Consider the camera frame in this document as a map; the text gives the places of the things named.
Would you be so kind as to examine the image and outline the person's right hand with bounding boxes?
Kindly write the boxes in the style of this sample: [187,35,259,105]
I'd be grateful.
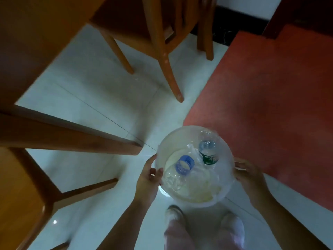
[233,157,271,204]

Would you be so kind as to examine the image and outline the person's left hand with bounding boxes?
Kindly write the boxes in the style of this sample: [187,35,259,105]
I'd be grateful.
[134,153,164,206]

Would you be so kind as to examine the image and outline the white plastic bag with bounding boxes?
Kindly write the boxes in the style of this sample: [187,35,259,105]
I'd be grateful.
[187,143,228,192]

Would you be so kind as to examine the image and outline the blue label plastic bottle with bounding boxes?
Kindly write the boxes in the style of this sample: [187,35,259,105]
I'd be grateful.
[162,155,196,192]

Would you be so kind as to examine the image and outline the translucent plastic bucket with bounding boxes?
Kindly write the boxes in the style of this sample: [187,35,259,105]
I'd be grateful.
[155,125,236,208]

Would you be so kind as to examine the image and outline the green label plastic bottle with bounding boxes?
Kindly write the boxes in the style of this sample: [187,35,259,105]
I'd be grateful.
[198,130,219,166]

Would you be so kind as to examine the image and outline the person's left forearm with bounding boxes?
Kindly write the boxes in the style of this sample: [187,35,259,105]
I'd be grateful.
[97,199,154,250]

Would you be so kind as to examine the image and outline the person's right forearm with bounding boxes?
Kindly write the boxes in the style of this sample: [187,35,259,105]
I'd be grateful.
[251,192,328,250]

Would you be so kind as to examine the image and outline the person's white shoe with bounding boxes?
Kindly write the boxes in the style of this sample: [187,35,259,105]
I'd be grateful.
[165,205,187,230]
[220,212,245,242]

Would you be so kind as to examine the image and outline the person's pink trousers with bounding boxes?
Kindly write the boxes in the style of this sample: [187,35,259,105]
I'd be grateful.
[164,218,245,250]

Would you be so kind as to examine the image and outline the red floor mat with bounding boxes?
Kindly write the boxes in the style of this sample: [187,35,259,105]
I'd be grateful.
[183,24,333,213]

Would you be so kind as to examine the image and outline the orange wooden chair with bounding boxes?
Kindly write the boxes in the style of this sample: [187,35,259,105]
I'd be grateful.
[89,0,218,103]
[0,147,119,250]

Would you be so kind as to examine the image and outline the brown floral table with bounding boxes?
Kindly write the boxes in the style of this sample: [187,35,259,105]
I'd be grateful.
[0,0,144,156]

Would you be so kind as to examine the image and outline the dark red door frame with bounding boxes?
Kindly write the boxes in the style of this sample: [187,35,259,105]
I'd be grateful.
[263,0,333,39]

